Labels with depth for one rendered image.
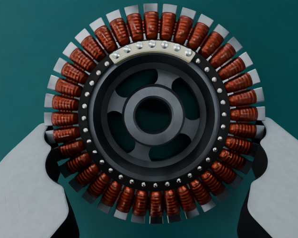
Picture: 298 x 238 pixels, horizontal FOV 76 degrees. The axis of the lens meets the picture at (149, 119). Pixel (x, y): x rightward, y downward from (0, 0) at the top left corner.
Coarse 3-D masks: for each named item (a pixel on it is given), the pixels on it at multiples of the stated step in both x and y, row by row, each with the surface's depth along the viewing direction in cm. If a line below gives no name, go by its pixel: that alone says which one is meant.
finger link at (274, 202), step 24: (264, 120) 10; (264, 144) 8; (288, 144) 8; (264, 168) 8; (288, 168) 7; (264, 192) 6; (288, 192) 6; (240, 216) 7; (264, 216) 6; (288, 216) 6
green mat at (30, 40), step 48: (0, 0) 13; (48, 0) 13; (96, 0) 13; (144, 0) 13; (192, 0) 13; (240, 0) 12; (288, 0) 12; (0, 48) 13; (48, 48) 13; (288, 48) 13; (0, 96) 13; (192, 96) 13; (288, 96) 13; (0, 144) 13; (240, 192) 13
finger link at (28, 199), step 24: (24, 144) 9; (48, 144) 9; (0, 168) 8; (24, 168) 8; (48, 168) 8; (0, 192) 7; (24, 192) 7; (48, 192) 7; (0, 216) 6; (24, 216) 6; (48, 216) 6; (72, 216) 6
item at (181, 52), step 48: (96, 48) 9; (144, 48) 9; (192, 48) 9; (240, 48) 9; (48, 96) 10; (96, 96) 10; (144, 96) 10; (240, 96) 9; (96, 144) 10; (144, 144) 10; (192, 144) 11; (240, 144) 9; (96, 192) 9; (144, 192) 10; (192, 192) 10
